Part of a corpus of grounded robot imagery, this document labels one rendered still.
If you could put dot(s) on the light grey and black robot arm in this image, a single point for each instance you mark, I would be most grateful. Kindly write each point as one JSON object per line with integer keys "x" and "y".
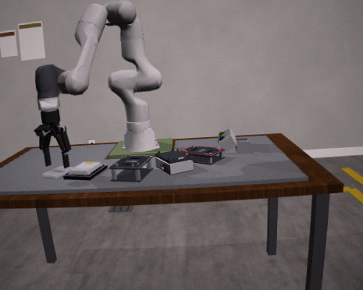
{"x": 52, "y": 81}

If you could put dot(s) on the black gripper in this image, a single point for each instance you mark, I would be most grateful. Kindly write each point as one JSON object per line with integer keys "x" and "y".
{"x": 53, "y": 118}

